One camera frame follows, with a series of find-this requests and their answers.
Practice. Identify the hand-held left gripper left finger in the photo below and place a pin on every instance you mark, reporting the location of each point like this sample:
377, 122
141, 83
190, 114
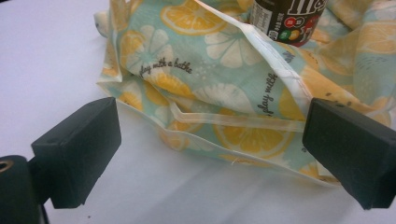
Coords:
74, 149

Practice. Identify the brown candy bottle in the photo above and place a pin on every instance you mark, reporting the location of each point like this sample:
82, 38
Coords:
288, 18

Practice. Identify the lemon print cloth bag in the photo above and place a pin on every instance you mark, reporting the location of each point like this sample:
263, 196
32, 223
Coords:
218, 81

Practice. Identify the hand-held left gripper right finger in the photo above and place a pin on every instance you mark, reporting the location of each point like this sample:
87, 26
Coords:
351, 149

